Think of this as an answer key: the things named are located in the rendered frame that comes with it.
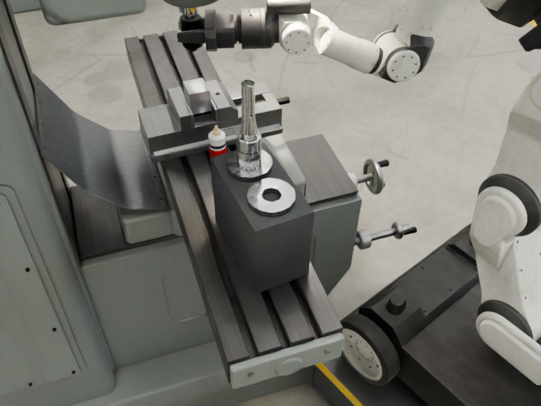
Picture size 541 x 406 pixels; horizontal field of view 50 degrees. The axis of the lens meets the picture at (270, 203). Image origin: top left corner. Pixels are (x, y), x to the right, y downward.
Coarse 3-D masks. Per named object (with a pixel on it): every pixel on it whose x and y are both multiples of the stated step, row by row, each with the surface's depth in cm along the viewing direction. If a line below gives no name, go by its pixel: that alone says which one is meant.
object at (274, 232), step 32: (224, 160) 115; (224, 192) 114; (256, 192) 107; (288, 192) 107; (224, 224) 122; (256, 224) 103; (288, 224) 105; (256, 256) 107; (288, 256) 112; (256, 288) 114
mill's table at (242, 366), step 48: (144, 48) 184; (144, 96) 162; (192, 192) 139; (192, 240) 125; (240, 288) 116; (288, 288) 117; (240, 336) 109; (288, 336) 109; (336, 336) 110; (240, 384) 109
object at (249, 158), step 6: (240, 144) 108; (258, 144) 108; (240, 150) 109; (246, 150) 108; (252, 150) 108; (258, 150) 109; (240, 156) 110; (246, 156) 109; (252, 156) 109; (258, 156) 110; (240, 162) 111; (246, 162) 110; (252, 162) 110; (258, 162) 111; (246, 168) 111; (252, 168) 111
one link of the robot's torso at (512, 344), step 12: (492, 312) 138; (480, 324) 141; (492, 324) 137; (504, 324) 135; (492, 336) 139; (504, 336) 135; (516, 336) 134; (492, 348) 142; (504, 348) 137; (516, 348) 134; (528, 348) 132; (540, 348) 130; (516, 360) 136; (528, 360) 133; (540, 360) 130; (528, 372) 135; (540, 372) 131; (540, 384) 135
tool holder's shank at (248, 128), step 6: (246, 84) 100; (252, 84) 100; (246, 90) 100; (252, 90) 100; (246, 96) 101; (252, 96) 101; (246, 102) 102; (252, 102) 102; (246, 108) 103; (252, 108) 103; (246, 114) 104; (252, 114) 104; (246, 120) 104; (252, 120) 105; (246, 126) 105; (252, 126) 106; (246, 132) 106; (252, 132) 106
